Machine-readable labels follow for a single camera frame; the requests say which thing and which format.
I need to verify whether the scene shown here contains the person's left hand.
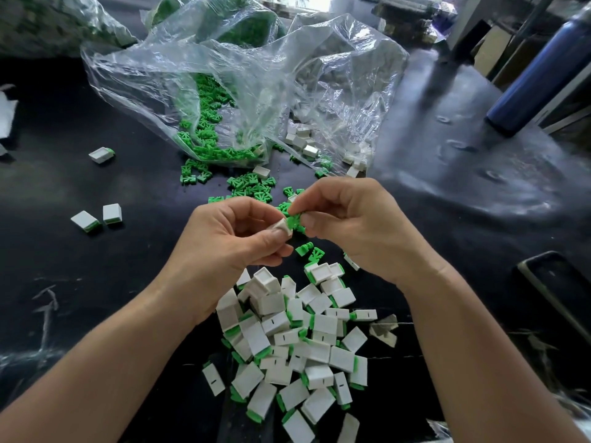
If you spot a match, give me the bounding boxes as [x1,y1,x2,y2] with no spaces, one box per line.
[155,196,295,324]

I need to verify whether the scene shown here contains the black smartphone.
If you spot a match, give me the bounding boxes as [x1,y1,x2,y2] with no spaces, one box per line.
[517,250,591,340]

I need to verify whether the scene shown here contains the white paper sheet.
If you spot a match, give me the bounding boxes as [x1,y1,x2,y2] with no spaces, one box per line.
[0,92,18,139]

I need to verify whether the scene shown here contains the person's right forearm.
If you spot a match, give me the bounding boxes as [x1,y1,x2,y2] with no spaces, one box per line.
[406,263,587,443]

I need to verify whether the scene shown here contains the person's right hand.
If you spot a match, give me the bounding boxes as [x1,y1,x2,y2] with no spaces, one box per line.
[288,176,452,292]

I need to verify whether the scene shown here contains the pile of green clips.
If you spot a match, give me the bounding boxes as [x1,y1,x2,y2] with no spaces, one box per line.
[177,73,336,266]

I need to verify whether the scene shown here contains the white metal frame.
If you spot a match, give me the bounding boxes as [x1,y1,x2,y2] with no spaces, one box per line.
[446,0,591,74]

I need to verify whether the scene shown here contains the heap of white caps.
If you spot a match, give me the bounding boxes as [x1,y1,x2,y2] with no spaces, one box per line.
[251,119,369,179]

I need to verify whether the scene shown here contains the brown cardboard box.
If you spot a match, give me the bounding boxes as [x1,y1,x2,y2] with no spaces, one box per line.
[473,25,517,78]

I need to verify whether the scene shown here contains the person's left forearm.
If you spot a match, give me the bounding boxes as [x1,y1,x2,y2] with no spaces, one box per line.
[0,292,206,443]

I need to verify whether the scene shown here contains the plastic bag full of green pieces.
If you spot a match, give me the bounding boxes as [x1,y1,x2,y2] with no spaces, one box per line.
[140,0,280,47]

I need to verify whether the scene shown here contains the empty white shell right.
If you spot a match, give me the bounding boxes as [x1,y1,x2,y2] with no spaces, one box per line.
[369,314,400,349]

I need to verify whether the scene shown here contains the pile of assembled white-green pieces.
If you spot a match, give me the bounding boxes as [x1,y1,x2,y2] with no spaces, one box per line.
[215,260,378,443]

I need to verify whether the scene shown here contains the blue cylinder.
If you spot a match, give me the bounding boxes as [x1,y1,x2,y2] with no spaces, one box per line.
[486,9,591,137]

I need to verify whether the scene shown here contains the clear plastic bag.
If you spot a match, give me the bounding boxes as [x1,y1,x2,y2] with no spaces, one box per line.
[81,0,410,172]

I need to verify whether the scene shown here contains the large bag of assembled pieces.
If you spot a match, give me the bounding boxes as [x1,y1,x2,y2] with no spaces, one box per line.
[0,0,138,59]

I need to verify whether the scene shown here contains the grey machine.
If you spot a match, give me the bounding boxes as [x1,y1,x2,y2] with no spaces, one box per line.
[374,0,454,41]

